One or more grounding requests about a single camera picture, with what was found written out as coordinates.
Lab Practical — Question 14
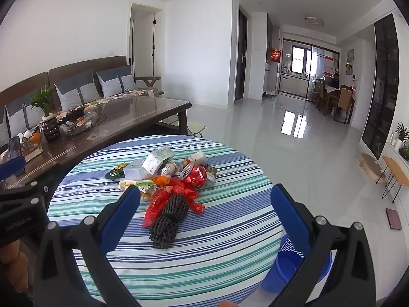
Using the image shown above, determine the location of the potted plant in dark pot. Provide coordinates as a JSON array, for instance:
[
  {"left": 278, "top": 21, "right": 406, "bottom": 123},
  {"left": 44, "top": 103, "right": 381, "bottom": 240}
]
[{"left": 30, "top": 86, "right": 61, "bottom": 143}]

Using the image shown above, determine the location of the crushed printed paper cup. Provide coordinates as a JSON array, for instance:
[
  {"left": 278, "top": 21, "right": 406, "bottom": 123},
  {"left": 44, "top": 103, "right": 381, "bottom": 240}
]
[{"left": 183, "top": 150, "right": 207, "bottom": 168}]

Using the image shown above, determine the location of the clear plastic container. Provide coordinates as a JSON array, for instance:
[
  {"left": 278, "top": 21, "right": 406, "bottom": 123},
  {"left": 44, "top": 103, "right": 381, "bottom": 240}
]
[{"left": 124, "top": 159, "right": 154, "bottom": 181}]

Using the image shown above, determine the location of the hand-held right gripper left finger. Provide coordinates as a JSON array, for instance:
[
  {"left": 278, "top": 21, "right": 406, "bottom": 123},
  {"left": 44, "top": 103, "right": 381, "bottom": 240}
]
[{"left": 33, "top": 185, "right": 143, "bottom": 307}]

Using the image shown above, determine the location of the white green milk carton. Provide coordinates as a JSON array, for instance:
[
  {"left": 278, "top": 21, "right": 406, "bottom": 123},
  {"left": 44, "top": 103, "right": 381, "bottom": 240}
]
[{"left": 142, "top": 146, "right": 176, "bottom": 175}]

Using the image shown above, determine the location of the white room door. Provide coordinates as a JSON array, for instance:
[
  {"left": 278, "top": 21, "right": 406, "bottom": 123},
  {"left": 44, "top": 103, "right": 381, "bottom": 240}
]
[{"left": 131, "top": 5, "right": 157, "bottom": 77}]

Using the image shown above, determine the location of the wall picture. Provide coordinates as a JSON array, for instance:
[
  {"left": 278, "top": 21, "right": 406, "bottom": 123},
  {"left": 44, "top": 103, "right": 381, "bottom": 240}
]
[{"left": 345, "top": 49, "right": 355, "bottom": 75}]

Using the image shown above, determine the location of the striped tablecloth on round table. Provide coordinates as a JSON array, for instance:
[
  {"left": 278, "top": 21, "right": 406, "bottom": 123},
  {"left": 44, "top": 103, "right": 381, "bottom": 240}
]
[{"left": 46, "top": 134, "right": 286, "bottom": 307}]

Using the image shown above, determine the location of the glass snack tray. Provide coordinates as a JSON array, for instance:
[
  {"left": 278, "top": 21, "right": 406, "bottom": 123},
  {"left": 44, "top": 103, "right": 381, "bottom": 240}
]
[{"left": 59, "top": 107, "right": 98, "bottom": 136}]

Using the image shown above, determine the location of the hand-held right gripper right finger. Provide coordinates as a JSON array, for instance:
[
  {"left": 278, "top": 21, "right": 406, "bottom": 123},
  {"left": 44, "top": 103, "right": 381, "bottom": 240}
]
[{"left": 268, "top": 184, "right": 377, "bottom": 307}]

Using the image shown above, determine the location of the black foam net sleeve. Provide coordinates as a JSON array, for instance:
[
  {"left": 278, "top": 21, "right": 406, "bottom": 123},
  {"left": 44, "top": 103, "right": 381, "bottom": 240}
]
[{"left": 148, "top": 193, "right": 190, "bottom": 250}]

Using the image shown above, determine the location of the person's left hand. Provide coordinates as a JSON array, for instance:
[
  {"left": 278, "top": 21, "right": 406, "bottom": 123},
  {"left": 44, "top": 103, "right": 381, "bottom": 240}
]
[{"left": 0, "top": 240, "right": 29, "bottom": 294}]

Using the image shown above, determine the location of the dark entrance door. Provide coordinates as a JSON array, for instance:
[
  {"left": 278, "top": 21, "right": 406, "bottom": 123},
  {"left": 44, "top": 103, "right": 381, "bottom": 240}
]
[{"left": 234, "top": 8, "right": 248, "bottom": 103}]

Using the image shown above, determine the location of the dark woven coaster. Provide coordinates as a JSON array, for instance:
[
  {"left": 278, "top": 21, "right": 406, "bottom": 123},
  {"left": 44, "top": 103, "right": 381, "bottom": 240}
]
[{"left": 86, "top": 113, "right": 109, "bottom": 125}]

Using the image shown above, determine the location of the wooden dining table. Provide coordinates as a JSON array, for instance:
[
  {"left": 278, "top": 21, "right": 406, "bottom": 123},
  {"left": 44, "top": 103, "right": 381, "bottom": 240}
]
[{"left": 324, "top": 85, "right": 357, "bottom": 116}]

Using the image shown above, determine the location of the wire fruit basket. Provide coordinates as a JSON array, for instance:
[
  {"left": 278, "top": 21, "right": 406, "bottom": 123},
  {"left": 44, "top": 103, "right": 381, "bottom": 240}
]
[{"left": 21, "top": 128, "right": 43, "bottom": 154}]

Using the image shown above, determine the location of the grey blue cushion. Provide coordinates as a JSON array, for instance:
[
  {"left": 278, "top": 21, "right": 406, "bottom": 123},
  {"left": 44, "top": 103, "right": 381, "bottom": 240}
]
[
  {"left": 96, "top": 65, "right": 136, "bottom": 98},
  {"left": 54, "top": 70, "right": 100, "bottom": 111},
  {"left": 0, "top": 97, "right": 45, "bottom": 146}
]

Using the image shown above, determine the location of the wooden side table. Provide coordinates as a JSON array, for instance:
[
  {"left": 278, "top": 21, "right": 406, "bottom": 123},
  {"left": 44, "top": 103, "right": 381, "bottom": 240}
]
[{"left": 382, "top": 155, "right": 409, "bottom": 203}]

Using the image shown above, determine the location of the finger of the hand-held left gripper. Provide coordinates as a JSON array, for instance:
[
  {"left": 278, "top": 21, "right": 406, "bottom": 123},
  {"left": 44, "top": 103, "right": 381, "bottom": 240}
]
[{"left": 0, "top": 156, "right": 27, "bottom": 180}]

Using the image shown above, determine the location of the dark green snack packet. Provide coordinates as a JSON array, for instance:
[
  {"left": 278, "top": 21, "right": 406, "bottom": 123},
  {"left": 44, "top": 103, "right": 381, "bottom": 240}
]
[{"left": 105, "top": 163, "right": 128, "bottom": 180}]

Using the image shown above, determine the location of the plant in white pot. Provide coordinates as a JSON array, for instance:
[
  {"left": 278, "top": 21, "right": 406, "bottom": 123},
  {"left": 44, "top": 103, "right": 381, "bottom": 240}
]
[{"left": 391, "top": 122, "right": 409, "bottom": 151}]

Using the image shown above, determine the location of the blue plastic waste basket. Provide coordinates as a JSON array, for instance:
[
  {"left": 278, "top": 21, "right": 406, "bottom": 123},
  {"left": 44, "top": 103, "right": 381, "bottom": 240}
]
[{"left": 261, "top": 233, "right": 333, "bottom": 293}]

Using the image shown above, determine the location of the pale green seat chair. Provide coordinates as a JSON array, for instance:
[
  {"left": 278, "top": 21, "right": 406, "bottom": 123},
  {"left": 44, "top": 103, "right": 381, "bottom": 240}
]
[{"left": 187, "top": 122, "right": 208, "bottom": 139}]

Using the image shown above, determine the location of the white kitchen counter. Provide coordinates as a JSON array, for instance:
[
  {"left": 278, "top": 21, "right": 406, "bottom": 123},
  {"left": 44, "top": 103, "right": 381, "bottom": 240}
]
[{"left": 281, "top": 72, "right": 309, "bottom": 95}]

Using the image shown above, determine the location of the patterned sofa cover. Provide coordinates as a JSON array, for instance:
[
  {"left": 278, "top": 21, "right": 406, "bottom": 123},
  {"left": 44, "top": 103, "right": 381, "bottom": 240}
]
[{"left": 53, "top": 88, "right": 157, "bottom": 119}]

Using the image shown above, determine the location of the dark glass cabinet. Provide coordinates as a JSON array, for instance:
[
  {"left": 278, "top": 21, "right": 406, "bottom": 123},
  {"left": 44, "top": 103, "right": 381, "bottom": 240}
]
[{"left": 361, "top": 13, "right": 400, "bottom": 159}]

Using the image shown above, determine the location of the red plastic wrapper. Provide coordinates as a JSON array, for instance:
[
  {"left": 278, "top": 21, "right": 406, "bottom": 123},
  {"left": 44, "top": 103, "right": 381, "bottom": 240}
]
[{"left": 141, "top": 188, "right": 175, "bottom": 229}]

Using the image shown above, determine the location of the red drink can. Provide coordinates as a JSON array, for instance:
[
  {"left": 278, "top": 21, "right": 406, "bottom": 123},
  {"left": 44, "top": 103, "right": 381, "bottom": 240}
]
[{"left": 179, "top": 162, "right": 208, "bottom": 189}]

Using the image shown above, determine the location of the red floor mat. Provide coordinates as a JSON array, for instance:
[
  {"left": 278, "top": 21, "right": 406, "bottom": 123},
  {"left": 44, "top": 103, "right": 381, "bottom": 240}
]
[{"left": 385, "top": 208, "right": 402, "bottom": 230}]

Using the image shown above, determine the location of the smartphone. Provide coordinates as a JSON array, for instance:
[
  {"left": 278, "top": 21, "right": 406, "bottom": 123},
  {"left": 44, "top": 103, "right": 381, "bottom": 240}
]
[{"left": 8, "top": 136, "right": 24, "bottom": 176}]

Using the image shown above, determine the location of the brown sofa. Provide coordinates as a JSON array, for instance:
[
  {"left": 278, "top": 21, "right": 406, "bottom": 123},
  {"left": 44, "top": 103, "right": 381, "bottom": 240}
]
[{"left": 0, "top": 55, "right": 165, "bottom": 141}]

